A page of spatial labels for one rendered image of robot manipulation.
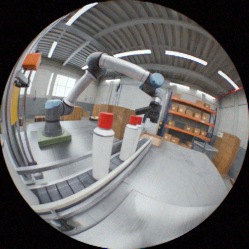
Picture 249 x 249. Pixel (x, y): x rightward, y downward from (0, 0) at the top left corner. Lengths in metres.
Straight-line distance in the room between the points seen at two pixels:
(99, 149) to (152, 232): 0.25
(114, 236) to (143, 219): 0.08
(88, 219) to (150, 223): 0.16
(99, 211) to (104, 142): 0.21
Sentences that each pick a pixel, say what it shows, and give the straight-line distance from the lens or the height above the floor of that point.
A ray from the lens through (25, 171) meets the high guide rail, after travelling 0.23.
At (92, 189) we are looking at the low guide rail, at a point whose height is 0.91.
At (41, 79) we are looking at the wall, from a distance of 5.74.
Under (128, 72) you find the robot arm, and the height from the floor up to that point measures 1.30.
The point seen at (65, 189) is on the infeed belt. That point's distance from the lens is 0.26.
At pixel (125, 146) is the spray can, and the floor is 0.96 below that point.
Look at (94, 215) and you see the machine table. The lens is 0.27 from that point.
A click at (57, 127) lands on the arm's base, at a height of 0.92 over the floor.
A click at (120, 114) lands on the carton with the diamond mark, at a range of 0.51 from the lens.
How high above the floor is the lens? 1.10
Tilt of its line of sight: 11 degrees down
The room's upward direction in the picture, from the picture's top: 12 degrees clockwise
